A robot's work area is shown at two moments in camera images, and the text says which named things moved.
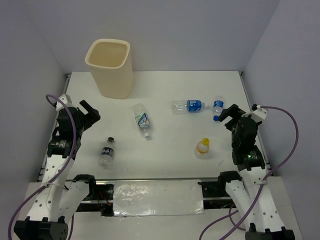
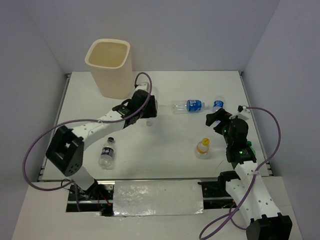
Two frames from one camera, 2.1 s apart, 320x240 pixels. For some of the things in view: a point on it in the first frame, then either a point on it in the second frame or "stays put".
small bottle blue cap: x=218 y=104 stays put
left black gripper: x=92 y=116 -> x=151 y=109
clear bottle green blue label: x=143 y=119 -> x=155 y=92
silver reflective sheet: x=157 y=198 stays put
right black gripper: x=230 y=111 -> x=211 y=118
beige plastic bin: x=110 y=63 stays put
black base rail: x=100 y=196 stays put
